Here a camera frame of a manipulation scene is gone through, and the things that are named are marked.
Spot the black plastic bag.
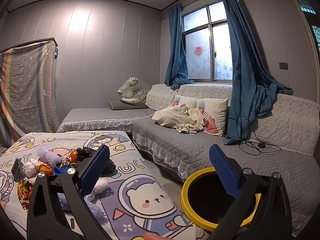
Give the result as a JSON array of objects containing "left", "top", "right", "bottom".
[
  {"left": 76, "top": 147, "right": 95, "bottom": 160},
  {"left": 104, "top": 159, "right": 116, "bottom": 173}
]

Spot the short blue curtain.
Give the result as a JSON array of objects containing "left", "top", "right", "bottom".
[{"left": 164, "top": 3, "right": 195, "bottom": 90}]

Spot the small grey packet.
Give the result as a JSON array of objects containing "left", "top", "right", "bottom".
[{"left": 11, "top": 158, "right": 24, "bottom": 182}]

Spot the black cable with adapter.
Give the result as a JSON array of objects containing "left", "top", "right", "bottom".
[{"left": 220, "top": 116, "right": 283, "bottom": 155}]

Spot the white foam net sleeve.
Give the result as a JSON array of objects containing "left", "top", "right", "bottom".
[{"left": 37, "top": 147, "right": 62, "bottom": 167}]

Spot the frosted glass window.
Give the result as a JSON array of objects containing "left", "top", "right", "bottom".
[{"left": 181, "top": 0, "right": 234, "bottom": 82}]

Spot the patterned glass door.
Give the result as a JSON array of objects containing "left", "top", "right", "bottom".
[{"left": 294, "top": 0, "right": 320, "bottom": 54}]

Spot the grey chaise with lace trim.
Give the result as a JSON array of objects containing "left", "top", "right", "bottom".
[{"left": 57, "top": 107, "right": 157, "bottom": 133}]

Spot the cream cloth bundle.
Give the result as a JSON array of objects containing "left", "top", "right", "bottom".
[{"left": 152, "top": 104, "right": 205, "bottom": 134}]

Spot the white tissue wad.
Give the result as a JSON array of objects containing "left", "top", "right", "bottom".
[
  {"left": 85, "top": 177, "right": 109, "bottom": 202},
  {"left": 24, "top": 161, "right": 40, "bottom": 178}
]

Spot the cartoon printed blanket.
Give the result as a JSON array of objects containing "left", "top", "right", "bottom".
[{"left": 0, "top": 130, "right": 205, "bottom": 240}]

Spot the colourful snack wrapper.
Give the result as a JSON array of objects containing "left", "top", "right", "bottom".
[{"left": 17, "top": 179, "right": 34, "bottom": 212}]

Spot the white tiger plush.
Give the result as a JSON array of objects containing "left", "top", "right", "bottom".
[{"left": 117, "top": 77, "right": 148, "bottom": 105}]

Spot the large baby print pillow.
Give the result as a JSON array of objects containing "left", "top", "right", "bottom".
[{"left": 196, "top": 98, "right": 229, "bottom": 137}]

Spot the person's right hand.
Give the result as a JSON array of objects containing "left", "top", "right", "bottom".
[{"left": 144, "top": 232, "right": 164, "bottom": 240}]

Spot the small baby print pillow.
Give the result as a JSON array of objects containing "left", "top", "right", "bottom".
[{"left": 171, "top": 95, "right": 198, "bottom": 110}]

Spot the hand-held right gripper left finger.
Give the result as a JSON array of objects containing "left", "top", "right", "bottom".
[{"left": 26, "top": 144, "right": 111, "bottom": 240}]

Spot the grey bolster pillow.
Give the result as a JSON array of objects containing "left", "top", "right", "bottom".
[{"left": 109, "top": 100, "right": 150, "bottom": 111}]

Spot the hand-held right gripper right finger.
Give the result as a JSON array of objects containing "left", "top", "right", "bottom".
[{"left": 207, "top": 144, "right": 293, "bottom": 240}]

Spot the long blue curtain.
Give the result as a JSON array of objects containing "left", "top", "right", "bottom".
[{"left": 217, "top": 0, "right": 294, "bottom": 146}]

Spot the yellow rimmed trash bin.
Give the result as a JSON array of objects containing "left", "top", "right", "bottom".
[{"left": 180, "top": 166, "right": 262, "bottom": 232}]

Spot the striped patterned hanging cloth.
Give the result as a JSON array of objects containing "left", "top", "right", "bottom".
[{"left": 0, "top": 37, "right": 60, "bottom": 148}]

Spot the lavender knitted cloth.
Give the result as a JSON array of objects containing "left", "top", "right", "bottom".
[{"left": 84, "top": 197, "right": 105, "bottom": 219}]

